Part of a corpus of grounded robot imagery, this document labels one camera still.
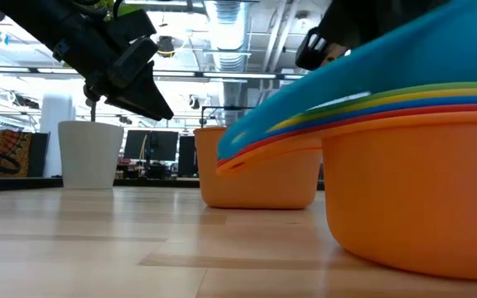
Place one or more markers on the light blue measuring cup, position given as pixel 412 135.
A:
pixel 387 62

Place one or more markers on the black computer tower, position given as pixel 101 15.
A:
pixel 187 155

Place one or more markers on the orange measuring cup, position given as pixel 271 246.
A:
pixel 408 186

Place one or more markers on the yellow measuring cup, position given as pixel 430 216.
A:
pixel 449 94

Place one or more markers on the black ceiling lamp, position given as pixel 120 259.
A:
pixel 166 45

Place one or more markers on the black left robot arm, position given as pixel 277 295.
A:
pixel 23 16

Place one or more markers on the orange plastic basket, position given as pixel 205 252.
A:
pixel 255 186

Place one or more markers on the colourful patterned cloth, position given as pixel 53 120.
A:
pixel 11 153

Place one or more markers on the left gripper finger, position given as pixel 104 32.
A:
pixel 147 99

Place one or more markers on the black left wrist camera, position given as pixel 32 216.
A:
pixel 133 62

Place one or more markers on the black aluminium table frame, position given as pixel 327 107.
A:
pixel 23 183

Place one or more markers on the black metal stand frame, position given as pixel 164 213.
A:
pixel 222 108

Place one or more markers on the silver ventilation duct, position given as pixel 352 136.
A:
pixel 227 41

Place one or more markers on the green measuring cup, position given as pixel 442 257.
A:
pixel 449 87

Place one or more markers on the red measuring cup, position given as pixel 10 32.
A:
pixel 449 108

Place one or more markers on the black computer monitor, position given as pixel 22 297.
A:
pixel 165 145
pixel 137 145

